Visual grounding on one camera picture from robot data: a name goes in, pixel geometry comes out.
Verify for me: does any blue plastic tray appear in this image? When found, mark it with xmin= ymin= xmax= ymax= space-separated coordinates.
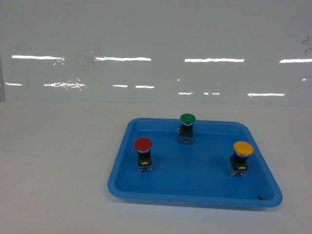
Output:
xmin=108 ymin=118 xmax=282 ymax=207

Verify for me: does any red mushroom push button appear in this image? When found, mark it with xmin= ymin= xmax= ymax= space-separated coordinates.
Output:
xmin=134 ymin=137 xmax=153 ymax=173

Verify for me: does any green mushroom push button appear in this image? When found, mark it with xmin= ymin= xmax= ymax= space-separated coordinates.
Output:
xmin=178 ymin=113 xmax=196 ymax=144

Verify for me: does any yellow mushroom push button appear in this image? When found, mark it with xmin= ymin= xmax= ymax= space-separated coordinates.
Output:
xmin=228 ymin=141 xmax=254 ymax=177

